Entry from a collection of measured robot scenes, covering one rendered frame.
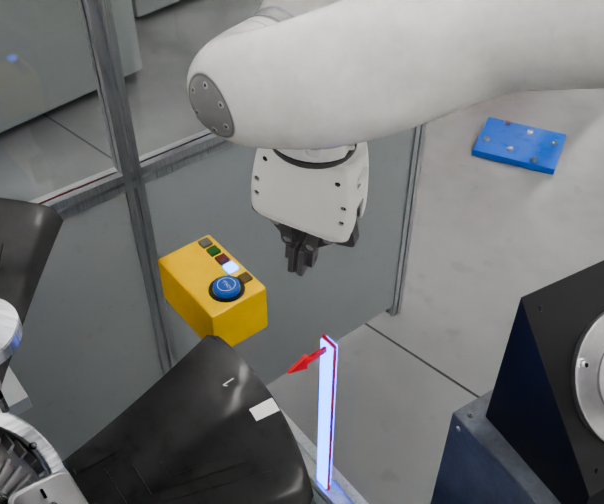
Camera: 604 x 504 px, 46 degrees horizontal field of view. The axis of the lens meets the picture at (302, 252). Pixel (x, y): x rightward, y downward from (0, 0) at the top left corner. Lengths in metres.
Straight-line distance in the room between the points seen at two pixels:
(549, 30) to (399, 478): 1.84
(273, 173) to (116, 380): 1.26
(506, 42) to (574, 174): 2.93
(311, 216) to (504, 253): 2.22
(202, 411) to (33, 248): 0.26
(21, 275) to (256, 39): 0.36
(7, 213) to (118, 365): 1.11
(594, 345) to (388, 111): 0.65
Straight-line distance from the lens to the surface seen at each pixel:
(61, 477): 0.80
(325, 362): 0.89
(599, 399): 1.02
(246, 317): 1.10
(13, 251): 0.71
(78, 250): 1.52
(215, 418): 0.82
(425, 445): 2.21
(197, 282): 1.11
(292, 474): 0.82
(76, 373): 1.74
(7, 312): 0.57
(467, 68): 0.42
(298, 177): 0.61
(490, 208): 3.03
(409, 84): 0.42
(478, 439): 1.12
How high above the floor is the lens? 1.85
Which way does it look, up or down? 43 degrees down
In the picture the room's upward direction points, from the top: straight up
